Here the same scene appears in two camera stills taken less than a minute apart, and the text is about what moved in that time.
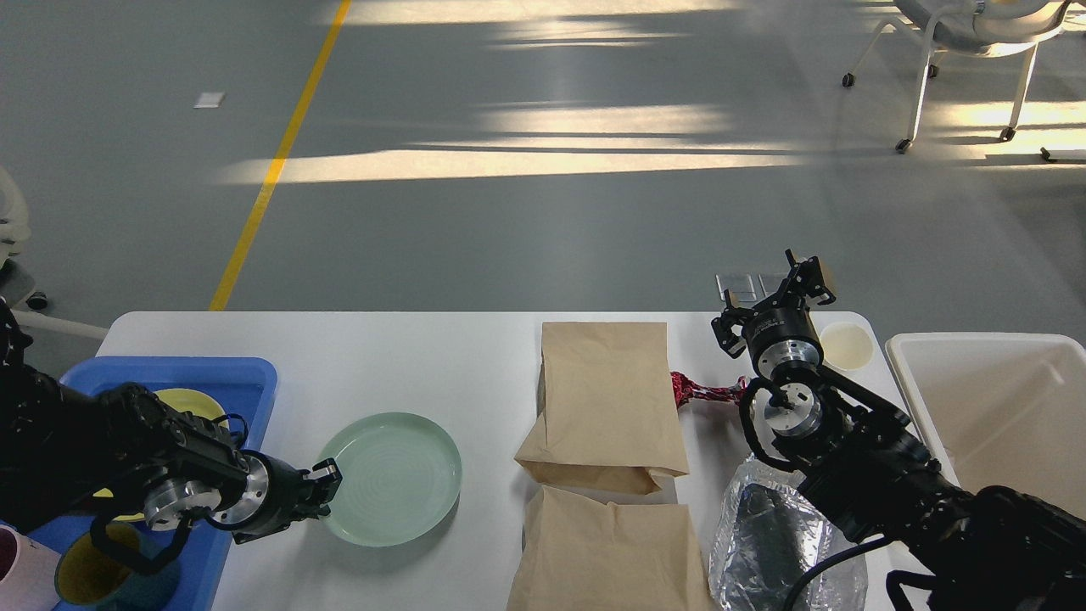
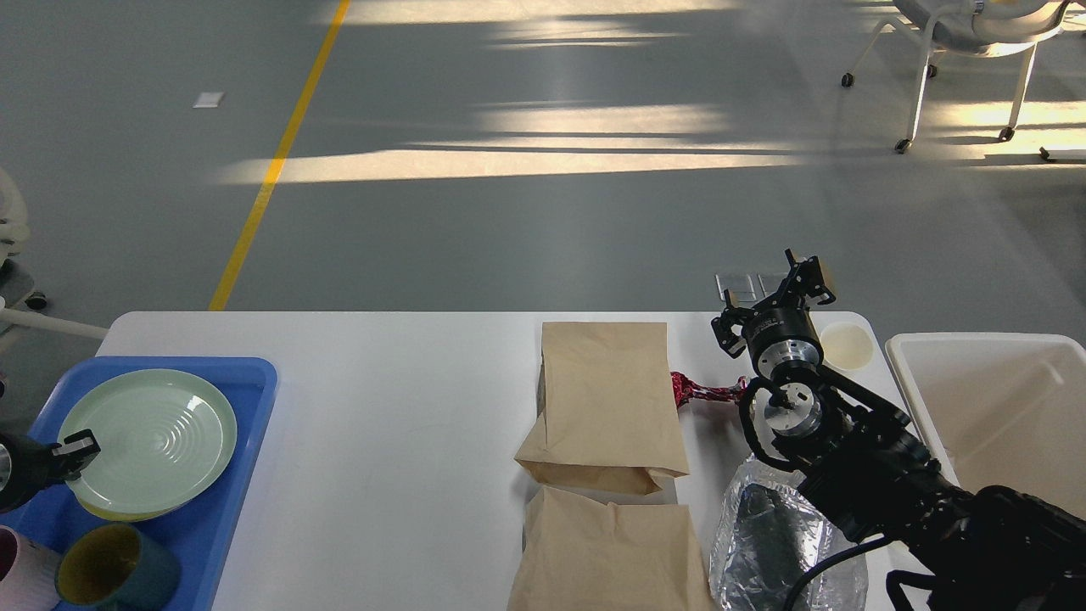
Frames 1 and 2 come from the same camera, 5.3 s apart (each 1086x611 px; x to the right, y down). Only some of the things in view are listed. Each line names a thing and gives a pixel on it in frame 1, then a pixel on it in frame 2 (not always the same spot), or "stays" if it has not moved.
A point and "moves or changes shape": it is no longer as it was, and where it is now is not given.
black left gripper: x=277 y=496 -> x=28 y=467
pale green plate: x=400 y=474 moves or changes shape
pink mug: x=27 y=573 stays
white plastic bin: x=1000 y=409 stays
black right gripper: x=780 y=332 stays
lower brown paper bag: x=581 y=554 stays
